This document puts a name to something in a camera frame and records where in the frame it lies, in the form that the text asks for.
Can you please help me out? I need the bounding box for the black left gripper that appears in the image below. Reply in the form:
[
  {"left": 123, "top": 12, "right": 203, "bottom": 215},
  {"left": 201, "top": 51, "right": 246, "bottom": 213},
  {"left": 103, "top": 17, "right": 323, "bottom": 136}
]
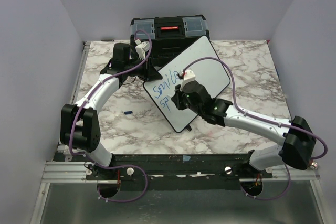
[{"left": 125, "top": 56, "right": 163, "bottom": 81}]

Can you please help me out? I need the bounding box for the white whiteboard with black rim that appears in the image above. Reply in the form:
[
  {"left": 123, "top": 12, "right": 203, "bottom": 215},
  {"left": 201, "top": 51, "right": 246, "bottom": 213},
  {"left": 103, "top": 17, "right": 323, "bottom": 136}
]
[{"left": 143, "top": 36, "right": 230, "bottom": 133}]

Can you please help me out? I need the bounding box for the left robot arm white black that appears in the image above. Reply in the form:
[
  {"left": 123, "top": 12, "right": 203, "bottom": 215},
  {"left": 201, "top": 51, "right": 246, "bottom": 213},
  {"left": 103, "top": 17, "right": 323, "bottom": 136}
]
[{"left": 60, "top": 40, "right": 152, "bottom": 179}]

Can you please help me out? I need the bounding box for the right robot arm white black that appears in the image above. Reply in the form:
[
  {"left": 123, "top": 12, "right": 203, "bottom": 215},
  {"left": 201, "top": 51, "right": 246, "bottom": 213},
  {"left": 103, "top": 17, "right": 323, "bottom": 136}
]
[{"left": 172, "top": 81, "right": 316, "bottom": 178}]

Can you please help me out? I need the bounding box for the black plastic toolbox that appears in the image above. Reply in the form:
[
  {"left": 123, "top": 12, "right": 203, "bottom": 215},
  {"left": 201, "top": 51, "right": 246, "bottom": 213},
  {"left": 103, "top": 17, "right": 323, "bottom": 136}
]
[{"left": 130, "top": 15, "right": 210, "bottom": 67}]

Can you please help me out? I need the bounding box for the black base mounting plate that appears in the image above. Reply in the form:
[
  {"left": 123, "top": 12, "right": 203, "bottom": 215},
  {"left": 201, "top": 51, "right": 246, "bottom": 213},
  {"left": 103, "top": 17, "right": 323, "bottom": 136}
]
[{"left": 86, "top": 154, "right": 272, "bottom": 191}]

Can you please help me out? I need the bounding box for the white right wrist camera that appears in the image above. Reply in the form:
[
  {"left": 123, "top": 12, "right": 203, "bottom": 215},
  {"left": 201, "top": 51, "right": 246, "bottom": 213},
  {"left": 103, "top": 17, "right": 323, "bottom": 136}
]
[{"left": 178, "top": 68, "right": 196, "bottom": 84}]

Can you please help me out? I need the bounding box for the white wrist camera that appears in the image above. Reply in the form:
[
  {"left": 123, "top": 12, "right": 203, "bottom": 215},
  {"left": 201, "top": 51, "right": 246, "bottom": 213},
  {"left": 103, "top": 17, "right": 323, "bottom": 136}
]
[
  {"left": 135, "top": 39, "right": 150, "bottom": 60},
  {"left": 178, "top": 68, "right": 196, "bottom": 84}
]

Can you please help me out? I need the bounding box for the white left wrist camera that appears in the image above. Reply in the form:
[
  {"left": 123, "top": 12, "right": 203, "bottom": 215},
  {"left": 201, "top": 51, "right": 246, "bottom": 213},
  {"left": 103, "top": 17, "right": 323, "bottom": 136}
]
[{"left": 135, "top": 39, "right": 150, "bottom": 60}]

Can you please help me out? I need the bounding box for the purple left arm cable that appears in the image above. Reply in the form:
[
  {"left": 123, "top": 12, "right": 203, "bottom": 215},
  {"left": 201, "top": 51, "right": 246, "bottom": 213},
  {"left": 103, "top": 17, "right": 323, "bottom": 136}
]
[{"left": 68, "top": 30, "right": 153, "bottom": 204}]

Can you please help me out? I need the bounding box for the aluminium frame rail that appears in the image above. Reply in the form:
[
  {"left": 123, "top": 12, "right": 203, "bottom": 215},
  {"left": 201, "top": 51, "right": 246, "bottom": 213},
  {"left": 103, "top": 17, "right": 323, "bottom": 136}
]
[{"left": 30, "top": 42, "right": 91, "bottom": 223}]

